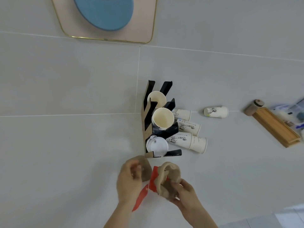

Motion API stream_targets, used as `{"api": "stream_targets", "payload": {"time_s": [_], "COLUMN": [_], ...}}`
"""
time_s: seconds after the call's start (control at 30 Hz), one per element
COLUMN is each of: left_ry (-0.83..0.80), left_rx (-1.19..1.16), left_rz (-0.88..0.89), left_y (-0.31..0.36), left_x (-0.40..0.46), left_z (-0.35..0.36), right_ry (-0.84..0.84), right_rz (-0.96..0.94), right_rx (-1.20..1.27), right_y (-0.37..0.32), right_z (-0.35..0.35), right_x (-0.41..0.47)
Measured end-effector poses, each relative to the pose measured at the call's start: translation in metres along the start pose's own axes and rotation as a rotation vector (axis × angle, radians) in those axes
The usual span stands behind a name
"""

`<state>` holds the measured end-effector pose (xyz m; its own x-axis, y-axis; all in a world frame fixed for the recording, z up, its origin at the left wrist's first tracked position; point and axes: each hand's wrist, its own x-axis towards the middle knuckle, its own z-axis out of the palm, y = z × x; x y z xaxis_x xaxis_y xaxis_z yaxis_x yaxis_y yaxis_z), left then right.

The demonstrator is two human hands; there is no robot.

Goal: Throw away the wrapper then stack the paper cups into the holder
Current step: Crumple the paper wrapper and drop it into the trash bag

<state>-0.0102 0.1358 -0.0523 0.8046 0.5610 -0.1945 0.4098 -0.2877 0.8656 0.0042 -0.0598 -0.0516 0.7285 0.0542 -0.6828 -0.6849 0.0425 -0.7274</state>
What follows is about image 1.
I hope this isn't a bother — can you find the red paper wrapper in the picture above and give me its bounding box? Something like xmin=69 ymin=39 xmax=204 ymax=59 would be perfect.
xmin=132 ymin=166 xmax=171 ymax=212

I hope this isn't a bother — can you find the long wooden box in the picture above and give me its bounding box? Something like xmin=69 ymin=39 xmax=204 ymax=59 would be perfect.
xmin=252 ymin=107 xmax=301 ymax=148

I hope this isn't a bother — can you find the blue round seat cushion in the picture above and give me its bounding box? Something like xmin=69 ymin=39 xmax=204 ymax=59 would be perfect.
xmin=73 ymin=0 xmax=134 ymax=32

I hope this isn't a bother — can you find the person's left forearm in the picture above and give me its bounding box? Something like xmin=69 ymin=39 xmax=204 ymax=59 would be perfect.
xmin=103 ymin=200 xmax=136 ymax=228

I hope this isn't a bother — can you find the round wooden jar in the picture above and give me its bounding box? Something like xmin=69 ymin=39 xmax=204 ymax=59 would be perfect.
xmin=244 ymin=99 xmax=265 ymax=116

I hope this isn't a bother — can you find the clear plastic storage box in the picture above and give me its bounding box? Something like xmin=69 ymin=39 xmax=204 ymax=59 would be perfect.
xmin=270 ymin=98 xmax=304 ymax=141

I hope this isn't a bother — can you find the person's right hand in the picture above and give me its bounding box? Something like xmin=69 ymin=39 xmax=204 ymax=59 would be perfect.
xmin=171 ymin=179 xmax=203 ymax=213

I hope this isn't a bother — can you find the white paper cup open mouth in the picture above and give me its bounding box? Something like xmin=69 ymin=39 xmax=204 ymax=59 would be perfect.
xmin=147 ymin=91 xmax=167 ymax=109
xmin=151 ymin=107 xmax=175 ymax=129

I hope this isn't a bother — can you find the stack of white cup lids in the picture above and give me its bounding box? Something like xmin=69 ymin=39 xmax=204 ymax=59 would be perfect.
xmin=146 ymin=135 xmax=169 ymax=156

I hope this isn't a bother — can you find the person's left hand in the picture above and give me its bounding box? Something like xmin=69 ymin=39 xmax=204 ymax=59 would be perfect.
xmin=116 ymin=156 xmax=143 ymax=205

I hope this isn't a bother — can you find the brown paper cup sleeve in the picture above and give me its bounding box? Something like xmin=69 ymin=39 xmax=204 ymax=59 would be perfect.
xmin=155 ymin=161 xmax=182 ymax=201
xmin=137 ymin=156 xmax=152 ymax=182

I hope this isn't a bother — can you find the white paper cup floral print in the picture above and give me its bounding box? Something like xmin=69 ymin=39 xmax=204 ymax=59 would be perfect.
xmin=189 ymin=136 xmax=208 ymax=154
xmin=177 ymin=119 xmax=202 ymax=136
xmin=165 ymin=132 xmax=193 ymax=150
xmin=171 ymin=109 xmax=191 ymax=121
xmin=203 ymin=106 xmax=229 ymax=118

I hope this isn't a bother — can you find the pink base with gold rim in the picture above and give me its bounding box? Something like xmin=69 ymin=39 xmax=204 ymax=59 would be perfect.
xmin=51 ymin=0 xmax=159 ymax=44

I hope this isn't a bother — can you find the person's right forearm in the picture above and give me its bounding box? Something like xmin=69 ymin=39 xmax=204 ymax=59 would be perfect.
xmin=182 ymin=201 xmax=218 ymax=228

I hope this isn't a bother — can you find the black and wood cup rack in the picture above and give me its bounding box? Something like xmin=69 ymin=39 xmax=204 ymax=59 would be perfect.
xmin=141 ymin=80 xmax=182 ymax=159

